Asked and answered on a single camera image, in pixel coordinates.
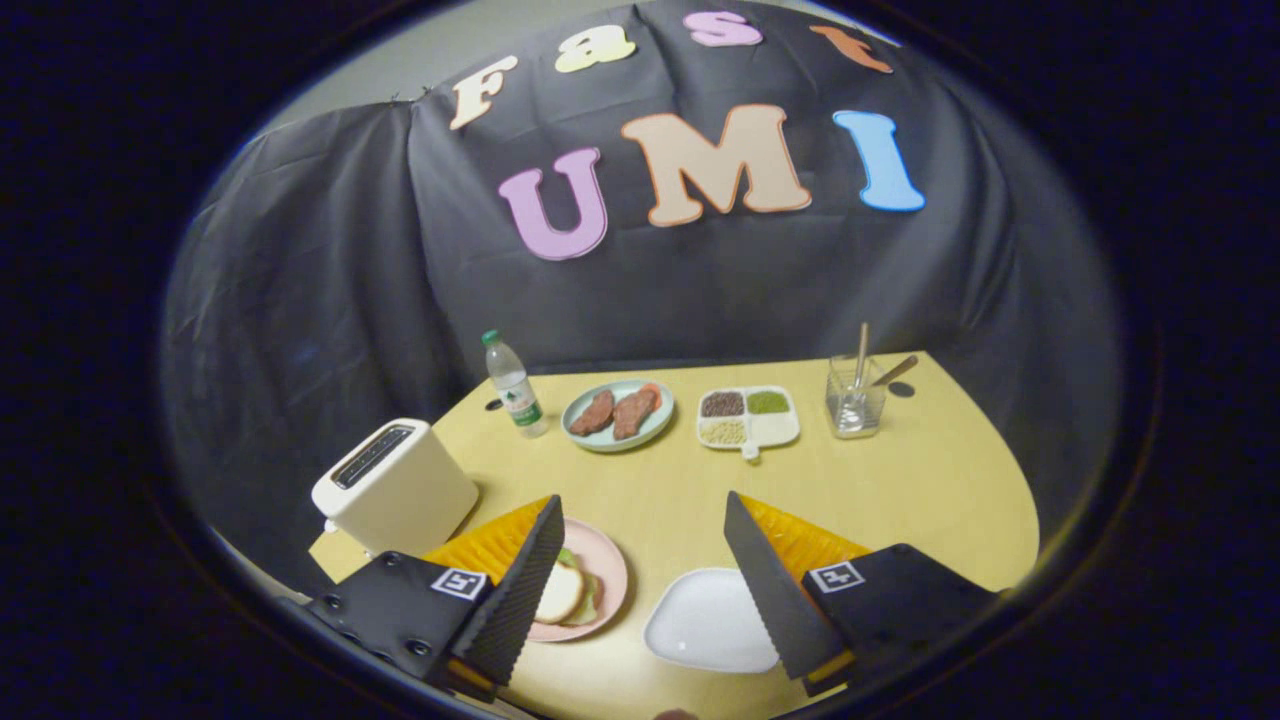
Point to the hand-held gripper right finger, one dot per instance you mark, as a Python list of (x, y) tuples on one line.
[(775, 600)]

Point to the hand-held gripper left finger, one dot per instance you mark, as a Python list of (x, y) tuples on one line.
[(520, 600)]

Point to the green lettuce leaf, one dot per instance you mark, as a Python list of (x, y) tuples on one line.
[(583, 612)]

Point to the white plate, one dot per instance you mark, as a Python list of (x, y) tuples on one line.
[(700, 625)]

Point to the pink plate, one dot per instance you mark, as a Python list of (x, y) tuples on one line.
[(612, 560)]

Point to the white toaster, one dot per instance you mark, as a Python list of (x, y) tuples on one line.
[(410, 500)]

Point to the white divided dish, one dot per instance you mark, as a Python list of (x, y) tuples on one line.
[(775, 430)]

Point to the pale green plate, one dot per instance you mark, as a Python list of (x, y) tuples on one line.
[(580, 438)]

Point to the yellow beans pile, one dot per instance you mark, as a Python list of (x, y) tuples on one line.
[(722, 432)]

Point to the green beans pile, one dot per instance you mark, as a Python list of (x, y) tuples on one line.
[(767, 402)]

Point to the clear glass utensil cup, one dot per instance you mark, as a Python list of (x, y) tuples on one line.
[(855, 415)]

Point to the dark brown beans pile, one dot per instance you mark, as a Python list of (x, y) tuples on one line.
[(722, 404)]

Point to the clear water bottle green cap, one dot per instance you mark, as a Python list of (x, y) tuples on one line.
[(518, 395)]

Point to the brown meat piece orange edge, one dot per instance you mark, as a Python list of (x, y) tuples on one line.
[(635, 412)]

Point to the wooden spoon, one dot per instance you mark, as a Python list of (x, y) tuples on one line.
[(898, 369)]

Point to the wooden stick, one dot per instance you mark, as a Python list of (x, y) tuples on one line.
[(861, 350)]

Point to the black backdrop cloth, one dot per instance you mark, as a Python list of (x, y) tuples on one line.
[(350, 300)]

